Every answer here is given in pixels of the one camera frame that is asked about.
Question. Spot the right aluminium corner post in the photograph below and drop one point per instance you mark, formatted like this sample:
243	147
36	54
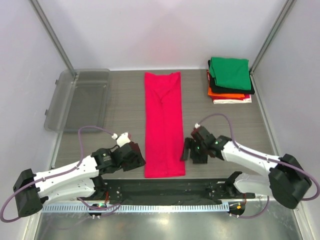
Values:
279	21

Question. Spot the left aluminium corner post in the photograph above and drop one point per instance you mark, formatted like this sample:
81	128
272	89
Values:
52	35

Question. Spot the white folded t-shirt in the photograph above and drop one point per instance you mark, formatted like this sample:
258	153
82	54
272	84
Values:
244	100

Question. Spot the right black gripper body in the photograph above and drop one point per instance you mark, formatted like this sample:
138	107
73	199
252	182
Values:
201	147

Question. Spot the orange folded t-shirt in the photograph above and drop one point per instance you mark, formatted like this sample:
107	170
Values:
214	95

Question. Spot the red folded t-shirt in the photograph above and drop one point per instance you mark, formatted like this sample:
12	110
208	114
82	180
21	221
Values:
208	75

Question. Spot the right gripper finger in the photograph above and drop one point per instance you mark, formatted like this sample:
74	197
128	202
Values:
198	157
186	148

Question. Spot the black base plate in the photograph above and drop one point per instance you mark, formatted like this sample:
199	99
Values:
167	192

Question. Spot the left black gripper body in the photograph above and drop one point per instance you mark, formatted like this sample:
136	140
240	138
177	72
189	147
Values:
135	162

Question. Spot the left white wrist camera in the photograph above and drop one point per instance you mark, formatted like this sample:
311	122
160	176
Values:
121	139

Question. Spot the clear plastic bin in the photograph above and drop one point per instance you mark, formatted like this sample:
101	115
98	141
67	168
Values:
80	99

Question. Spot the black folded t-shirt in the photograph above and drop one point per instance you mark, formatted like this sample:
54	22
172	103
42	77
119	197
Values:
224	90

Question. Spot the green folded t-shirt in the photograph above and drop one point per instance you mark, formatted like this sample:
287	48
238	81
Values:
231	73

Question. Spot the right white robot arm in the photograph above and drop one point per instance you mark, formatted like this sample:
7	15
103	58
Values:
279	177

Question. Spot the crimson red t-shirt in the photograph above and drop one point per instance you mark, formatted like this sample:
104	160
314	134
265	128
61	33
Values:
164	135

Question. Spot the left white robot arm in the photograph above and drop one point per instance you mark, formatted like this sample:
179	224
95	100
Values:
82	179

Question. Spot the slotted cable duct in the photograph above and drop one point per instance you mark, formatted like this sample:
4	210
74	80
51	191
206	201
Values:
81	208

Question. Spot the aluminium corner post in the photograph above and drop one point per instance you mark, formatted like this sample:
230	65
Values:
52	35
279	21

